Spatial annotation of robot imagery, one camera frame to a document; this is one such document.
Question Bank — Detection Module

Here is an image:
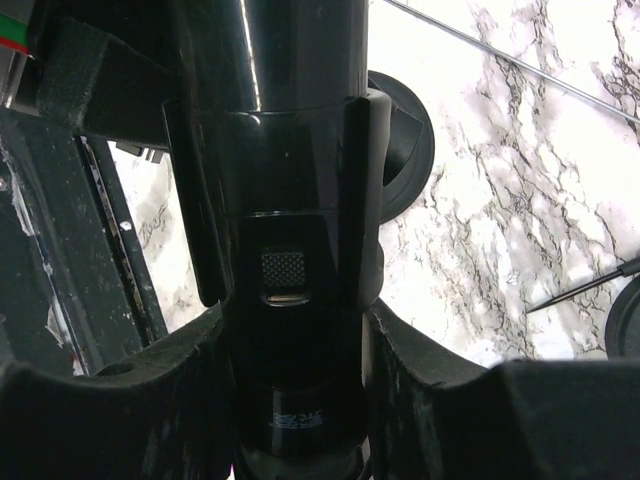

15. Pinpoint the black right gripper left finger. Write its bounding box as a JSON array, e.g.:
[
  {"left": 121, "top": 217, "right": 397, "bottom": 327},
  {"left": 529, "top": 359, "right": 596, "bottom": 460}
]
[{"left": 1, "top": 307, "right": 235, "bottom": 479}]

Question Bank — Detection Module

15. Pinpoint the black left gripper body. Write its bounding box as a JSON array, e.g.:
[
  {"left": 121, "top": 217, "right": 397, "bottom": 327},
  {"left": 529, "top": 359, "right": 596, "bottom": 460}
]
[{"left": 1, "top": 1, "right": 179, "bottom": 149}]

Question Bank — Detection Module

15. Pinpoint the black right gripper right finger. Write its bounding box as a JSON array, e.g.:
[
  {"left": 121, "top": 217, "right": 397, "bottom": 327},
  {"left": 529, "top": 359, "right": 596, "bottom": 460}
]
[{"left": 364, "top": 301, "right": 639, "bottom": 479}]

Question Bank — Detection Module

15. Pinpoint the black microphone orange ring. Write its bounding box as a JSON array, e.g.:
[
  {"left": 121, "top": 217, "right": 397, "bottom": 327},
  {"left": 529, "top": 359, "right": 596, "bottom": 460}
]
[{"left": 169, "top": 0, "right": 371, "bottom": 480}]

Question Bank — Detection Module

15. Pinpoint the black stand holding white microphone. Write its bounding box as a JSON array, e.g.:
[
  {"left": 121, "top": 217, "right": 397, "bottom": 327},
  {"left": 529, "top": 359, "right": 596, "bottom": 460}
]
[{"left": 605, "top": 278, "right": 640, "bottom": 358}]

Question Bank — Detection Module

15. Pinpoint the black round microphone stand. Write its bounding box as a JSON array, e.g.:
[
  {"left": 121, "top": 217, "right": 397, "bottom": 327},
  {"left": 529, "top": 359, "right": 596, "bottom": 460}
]
[{"left": 163, "top": 70, "right": 435, "bottom": 307}]

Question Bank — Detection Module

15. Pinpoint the red handled screwdriver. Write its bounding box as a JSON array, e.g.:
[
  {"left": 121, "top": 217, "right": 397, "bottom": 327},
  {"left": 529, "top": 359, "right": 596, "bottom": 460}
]
[{"left": 526, "top": 257, "right": 640, "bottom": 314}]

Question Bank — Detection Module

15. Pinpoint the yellow black T-handle tool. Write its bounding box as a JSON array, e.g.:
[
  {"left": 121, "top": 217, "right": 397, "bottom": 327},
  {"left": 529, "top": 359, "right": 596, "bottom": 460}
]
[{"left": 386, "top": 0, "right": 639, "bottom": 125}]

